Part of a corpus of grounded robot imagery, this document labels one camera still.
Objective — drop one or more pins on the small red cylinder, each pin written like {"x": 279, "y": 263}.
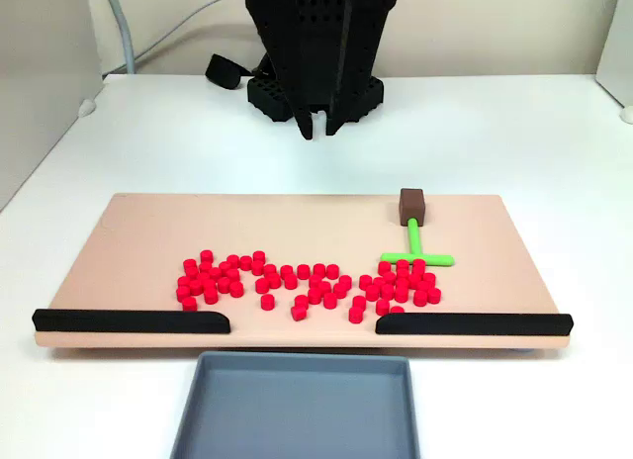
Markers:
{"x": 215, "y": 273}
{"x": 210, "y": 285}
{"x": 384, "y": 267}
{"x": 418, "y": 273}
{"x": 207, "y": 256}
{"x": 333, "y": 271}
{"x": 245, "y": 262}
{"x": 344, "y": 281}
{"x": 224, "y": 284}
{"x": 330, "y": 301}
{"x": 314, "y": 281}
{"x": 324, "y": 287}
{"x": 232, "y": 275}
{"x": 300, "y": 301}
{"x": 382, "y": 306}
{"x": 298, "y": 311}
{"x": 420, "y": 297}
{"x": 196, "y": 287}
{"x": 236, "y": 289}
{"x": 225, "y": 267}
{"x": 419, "y": 264}
{"x": 428, "y": 279}
{"x": 189, "y": 303}
{"x": 257, "y": 267}
{"x": 396, "y": 308}
{"x": 319, "y": 270}
{"x": 286, "y": 271}
{"x": 184, "y": 282}
{"x": 210, "y": 296}
{"x": 190, "y": 265}
{"x": 401, "y": 283}
{"x": 355, "y": 314}
{"x": 183, "y": 293}
{"x": 414, "y": 281}
{"x": 403, "y": 273}
{"x": 273, "y": 280}
{"x": 423, "y": 286}
{"x": 378, "y": 282}
{"x": 315, "y": 296}
{"x": 269, "y": 270}
{"x": 290, "y": 282}
{"x": 389, "y": 277}
{"x": 205, "y": 267}
{"x": 400, "y": 295}
{"x": 233, "y": 261}
{"x": 339, "y": 288}
{"x": 303, "y": 271}
{"x": 262, "y": 286}
{"x": 403, "y": 264}
{"x": 387, "y": 292}
{"x": 203, "y": 277}
{"x": 258, "y": 256}
{"x": 267, "y": 301}
{"x": 372, "y": 292}
{"x": 359, "y": 302}
{"x": 433, "y": 295}
{"x": 366, "y": 282}

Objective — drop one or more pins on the grey tray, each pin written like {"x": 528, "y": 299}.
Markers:
{"x": 297, "y": 414}

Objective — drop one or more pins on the black rail strip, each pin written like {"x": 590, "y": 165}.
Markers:
{"x": 128, "y": 321}
{"x": 475, "y": 324}

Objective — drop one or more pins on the beige board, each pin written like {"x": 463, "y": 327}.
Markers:
{"x": 297, "y": 221}

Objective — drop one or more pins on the black table clamp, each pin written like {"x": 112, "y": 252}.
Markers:
{"x": 222, "y": 72}

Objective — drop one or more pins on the small white bumper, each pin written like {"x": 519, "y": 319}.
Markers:
{"x": 627, "y": 115}
{"x": 86, "y": 108}

